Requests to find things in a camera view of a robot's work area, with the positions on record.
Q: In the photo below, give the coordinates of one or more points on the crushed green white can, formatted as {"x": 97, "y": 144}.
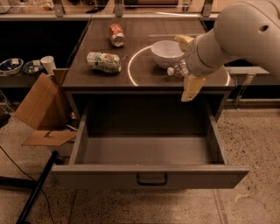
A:
{"x": 106, "y": 62}

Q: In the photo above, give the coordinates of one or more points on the black metal stand leg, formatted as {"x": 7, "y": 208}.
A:
{"x": 35, "y": 185}

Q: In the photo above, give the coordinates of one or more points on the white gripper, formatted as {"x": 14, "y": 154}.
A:
{"x": 192, "y": 60}

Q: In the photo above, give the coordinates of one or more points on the clear plastic water bottle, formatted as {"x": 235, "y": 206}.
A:
{"x": 179, "y": 70}

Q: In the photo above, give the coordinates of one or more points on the small blue dish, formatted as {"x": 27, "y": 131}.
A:
{"x": 33, "y": 67}

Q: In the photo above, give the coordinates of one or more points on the black drawer handle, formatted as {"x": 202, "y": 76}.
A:
{"x": 152, "y": 180}

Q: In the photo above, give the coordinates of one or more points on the blue white bowl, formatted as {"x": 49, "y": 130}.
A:
{"x": 11, "y": 66}

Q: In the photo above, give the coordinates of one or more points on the brown cardboard box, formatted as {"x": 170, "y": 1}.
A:
{"x": 45, "y": 110}

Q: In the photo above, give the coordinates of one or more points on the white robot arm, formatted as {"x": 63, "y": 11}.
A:
{"x": 248, "y": 30}

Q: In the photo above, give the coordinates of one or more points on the grey cabinet counter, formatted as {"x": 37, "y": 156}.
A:
{"x": 140, "y": 73}

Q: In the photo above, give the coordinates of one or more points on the red soda can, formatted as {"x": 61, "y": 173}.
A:
{"x": 116, "y": 35}

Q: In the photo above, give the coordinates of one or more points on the white ceramic bowl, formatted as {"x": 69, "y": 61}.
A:
{"x": 166, "y": 53}

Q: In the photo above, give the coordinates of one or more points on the grey open top drawer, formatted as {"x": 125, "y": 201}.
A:
{"x": 121, "y": 137}

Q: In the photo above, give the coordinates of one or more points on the white paper cup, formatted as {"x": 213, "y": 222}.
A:
{"x": 48, "y": 63}

